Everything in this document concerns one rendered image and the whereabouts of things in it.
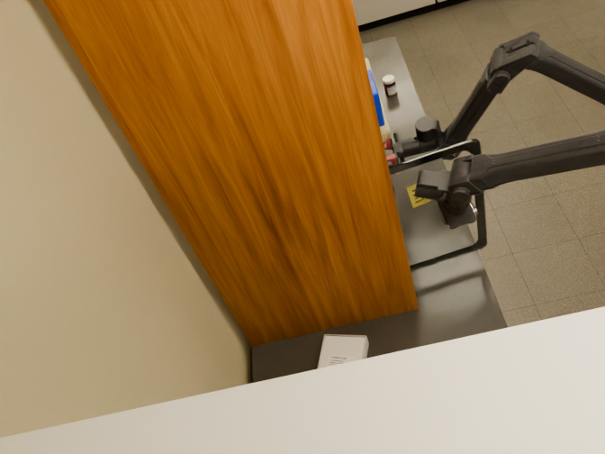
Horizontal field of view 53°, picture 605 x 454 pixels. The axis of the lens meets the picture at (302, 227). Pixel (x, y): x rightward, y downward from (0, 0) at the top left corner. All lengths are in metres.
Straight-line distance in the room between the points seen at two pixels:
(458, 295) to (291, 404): 1.34
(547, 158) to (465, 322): 0.62
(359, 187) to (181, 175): 0.39
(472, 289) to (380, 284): 0.28
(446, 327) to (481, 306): 0.11
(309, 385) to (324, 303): 1.20
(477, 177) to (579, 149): 0.21
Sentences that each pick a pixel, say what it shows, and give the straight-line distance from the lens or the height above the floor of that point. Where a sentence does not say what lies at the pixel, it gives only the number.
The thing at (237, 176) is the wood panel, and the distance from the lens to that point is 1.31.
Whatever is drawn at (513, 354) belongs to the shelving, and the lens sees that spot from 0.44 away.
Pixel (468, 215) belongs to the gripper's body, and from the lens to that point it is 1.49.
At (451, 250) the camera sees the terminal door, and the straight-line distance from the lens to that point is 1.74.
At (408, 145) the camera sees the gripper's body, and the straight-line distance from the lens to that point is 1.94.
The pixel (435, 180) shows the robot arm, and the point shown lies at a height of 1.41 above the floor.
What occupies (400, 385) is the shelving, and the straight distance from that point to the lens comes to 0.44.
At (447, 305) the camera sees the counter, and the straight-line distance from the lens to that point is 1.74.
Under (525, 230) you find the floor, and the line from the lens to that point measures 3.15.
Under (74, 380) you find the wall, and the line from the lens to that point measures 0.95.
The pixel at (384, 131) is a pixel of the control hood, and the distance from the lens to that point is 1.38.
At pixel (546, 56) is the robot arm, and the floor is 1.46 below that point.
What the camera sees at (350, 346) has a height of 0.98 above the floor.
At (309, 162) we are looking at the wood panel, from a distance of 1.29.
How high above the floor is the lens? 2.36
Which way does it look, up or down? 45 degrees down
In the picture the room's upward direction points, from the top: 21 degrees counter-clockwise
